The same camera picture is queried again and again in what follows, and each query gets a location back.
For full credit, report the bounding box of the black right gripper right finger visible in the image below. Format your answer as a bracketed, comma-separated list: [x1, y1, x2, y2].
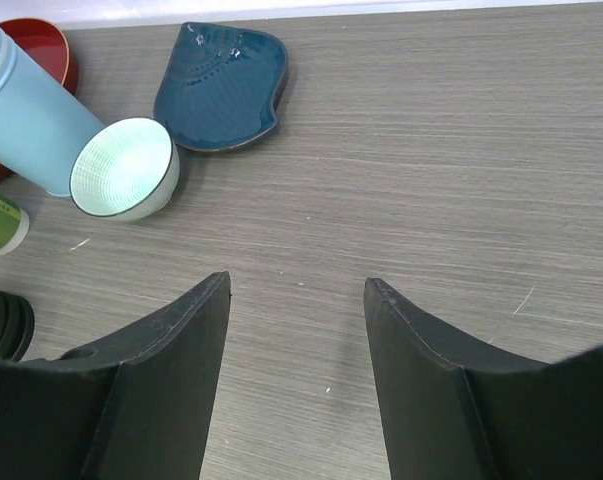
[363, 278, 603, 479]

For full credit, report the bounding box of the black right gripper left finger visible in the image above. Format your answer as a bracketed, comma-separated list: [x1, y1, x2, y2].
[0, 271, 230, 480]

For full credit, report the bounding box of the black lid stack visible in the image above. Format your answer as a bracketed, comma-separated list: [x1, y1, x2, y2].
[0, 291, 35, 362]

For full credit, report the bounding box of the green paper cup stack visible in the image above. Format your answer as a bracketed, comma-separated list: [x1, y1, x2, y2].
[0, 194, 30, 255]

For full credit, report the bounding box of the pale green ceramic bowl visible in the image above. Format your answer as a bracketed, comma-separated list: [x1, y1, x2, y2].
[69, 117, 181, 222]

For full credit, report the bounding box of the light blue straw holder cup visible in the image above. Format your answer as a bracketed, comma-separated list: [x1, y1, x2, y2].
[0, 12, 107, 199]

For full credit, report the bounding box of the dark blue leaf-shaped plate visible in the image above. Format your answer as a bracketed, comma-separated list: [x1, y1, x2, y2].
[153, 22, 288, 153]

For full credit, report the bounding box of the red round plate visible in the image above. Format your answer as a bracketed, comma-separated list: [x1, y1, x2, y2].
[0, 18, 80, 187]

